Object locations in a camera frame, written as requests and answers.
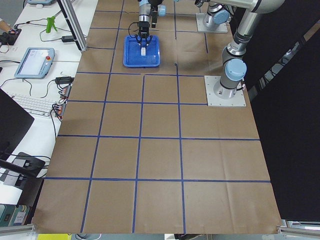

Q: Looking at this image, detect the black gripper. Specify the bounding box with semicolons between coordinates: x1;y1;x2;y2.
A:
135;21;153;47

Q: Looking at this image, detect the black power adapter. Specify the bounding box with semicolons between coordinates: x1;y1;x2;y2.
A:
61;35;74;43

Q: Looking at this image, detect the white keyboard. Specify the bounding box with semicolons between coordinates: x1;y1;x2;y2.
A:
7;92;58;117

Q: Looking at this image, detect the green handled reacher grabber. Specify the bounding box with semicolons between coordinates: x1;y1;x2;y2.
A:
45;16;58;34

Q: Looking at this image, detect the brown paper table cover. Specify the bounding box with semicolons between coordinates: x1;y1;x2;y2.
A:
32;0;281;234

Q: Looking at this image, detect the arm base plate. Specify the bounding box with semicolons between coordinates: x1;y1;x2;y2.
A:
195;13;229;34
204;75;247;108

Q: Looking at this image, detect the black monitor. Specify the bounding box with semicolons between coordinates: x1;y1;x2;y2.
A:
0;90;35;161

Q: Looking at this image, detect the blue plastic tray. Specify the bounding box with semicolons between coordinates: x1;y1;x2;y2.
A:
123;35;161;68

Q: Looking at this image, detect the aluminium frame post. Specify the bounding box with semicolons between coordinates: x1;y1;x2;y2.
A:
57;0;88;53

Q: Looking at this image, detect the teach pendant tablet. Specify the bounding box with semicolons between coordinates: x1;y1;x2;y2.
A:
14;47;56;79

